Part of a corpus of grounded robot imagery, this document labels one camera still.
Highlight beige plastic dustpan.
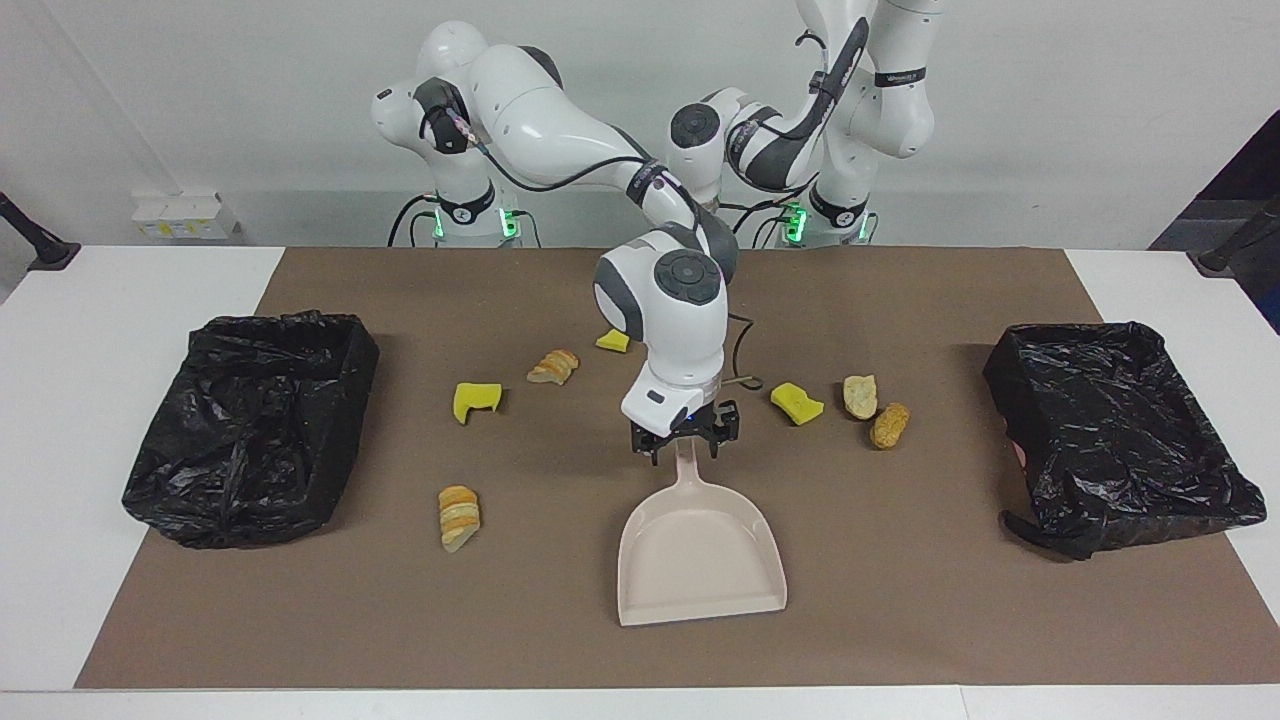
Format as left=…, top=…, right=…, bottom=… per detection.
left=617, top=440, right=788, bottom=628

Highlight brown bread roll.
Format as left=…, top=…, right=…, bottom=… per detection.
left=869, top=402, right=912, bottom=450

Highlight bin with black bag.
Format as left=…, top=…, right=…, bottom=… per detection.
left=122, top=310, right=381, bottom=549
left=983, top=321, right=1268, bottom=561

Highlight striped croissant piece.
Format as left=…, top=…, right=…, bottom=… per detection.
left=527, top=349, right=580, bottom=387

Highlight striped bread slices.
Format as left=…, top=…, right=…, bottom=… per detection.
left=438, top=485, right=482, bottom=554

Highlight brown table mat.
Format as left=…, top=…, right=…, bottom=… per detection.
left=75, top=247, right=1280, bottom=689

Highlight white socket box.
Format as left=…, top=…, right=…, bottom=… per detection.
left=132, top=192, right=241, bottom=241

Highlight black stand foot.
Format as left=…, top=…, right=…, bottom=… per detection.
left=1188, top=195, right=1280, bottom=278
left=0, top=190, right=81, bottom=271

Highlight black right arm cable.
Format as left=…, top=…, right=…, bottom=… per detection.
left=420, top=100, right=763, bottom=391

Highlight black right base cable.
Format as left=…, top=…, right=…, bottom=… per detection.
left=388, top=195, right=441, bottom=248

